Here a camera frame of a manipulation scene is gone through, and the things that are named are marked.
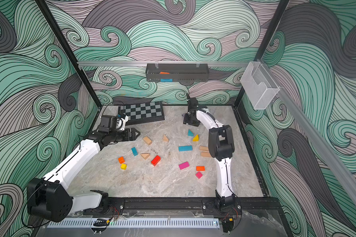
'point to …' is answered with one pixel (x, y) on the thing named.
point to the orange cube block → (121, 160)
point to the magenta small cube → (199, 175)
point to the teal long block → (185, 148)
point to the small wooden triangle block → (165, 139)
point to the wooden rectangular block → (147, 140)
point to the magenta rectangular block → (184, 165)
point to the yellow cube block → (123, 166)
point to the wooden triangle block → (145, 155)
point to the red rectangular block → (155, 160)
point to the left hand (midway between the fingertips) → (134, 132)
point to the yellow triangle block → (196, 138)
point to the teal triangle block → (190, 133)
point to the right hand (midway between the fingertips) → (191, 122)
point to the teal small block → (134, 151)
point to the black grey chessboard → (142, 112)
